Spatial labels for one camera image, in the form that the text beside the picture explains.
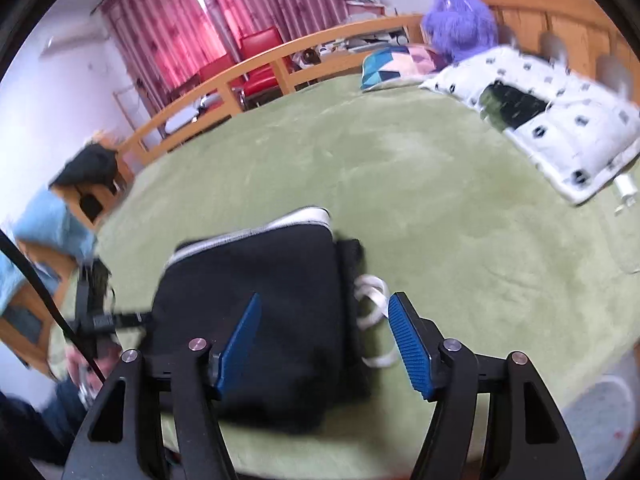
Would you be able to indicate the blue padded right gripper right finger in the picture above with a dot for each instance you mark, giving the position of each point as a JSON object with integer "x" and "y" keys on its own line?
{"x": 418, "y": 341}

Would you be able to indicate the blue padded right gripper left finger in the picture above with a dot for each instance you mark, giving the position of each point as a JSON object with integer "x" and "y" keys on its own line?
{"x": 231, "y": 344}

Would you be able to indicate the black pants with white stripe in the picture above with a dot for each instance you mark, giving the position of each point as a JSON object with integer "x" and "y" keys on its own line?
{"x": 306, "y": 356}

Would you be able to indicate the person's left hand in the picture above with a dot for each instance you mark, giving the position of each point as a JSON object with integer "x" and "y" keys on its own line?
{"x": 83, "y": 376}

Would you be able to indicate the light blue towel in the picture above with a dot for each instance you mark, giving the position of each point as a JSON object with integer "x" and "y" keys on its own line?
{"x": 47, "y": 221}

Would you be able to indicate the green bed blanket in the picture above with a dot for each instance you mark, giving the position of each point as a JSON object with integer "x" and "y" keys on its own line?
{"x": 447, "y": 210}

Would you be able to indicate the black garment on nightstand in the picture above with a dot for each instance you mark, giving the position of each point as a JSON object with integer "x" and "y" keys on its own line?
{"x": 94, "y": 164}

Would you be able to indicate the white phone charger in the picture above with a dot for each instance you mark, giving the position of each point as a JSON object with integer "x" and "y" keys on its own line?
{"x": 626, "y": 191}

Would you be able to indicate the colourful geometric cushion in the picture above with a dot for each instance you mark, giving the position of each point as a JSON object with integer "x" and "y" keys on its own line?
{"x": 400, "y": 66}

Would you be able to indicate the white air conditioner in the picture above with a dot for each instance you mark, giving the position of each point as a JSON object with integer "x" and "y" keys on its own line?
{"x": 73, "y": 38}

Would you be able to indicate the pink red curtains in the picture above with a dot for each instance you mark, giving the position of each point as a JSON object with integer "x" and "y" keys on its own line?
{"x": 165, "y": 42}

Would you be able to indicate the purple plush toy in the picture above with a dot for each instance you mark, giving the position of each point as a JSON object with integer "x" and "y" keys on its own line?
{"x": 460, "y": 29}

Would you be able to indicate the wooden bed frame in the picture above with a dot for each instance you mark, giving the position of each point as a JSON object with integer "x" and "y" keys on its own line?
{"x": 584, "y": 27}

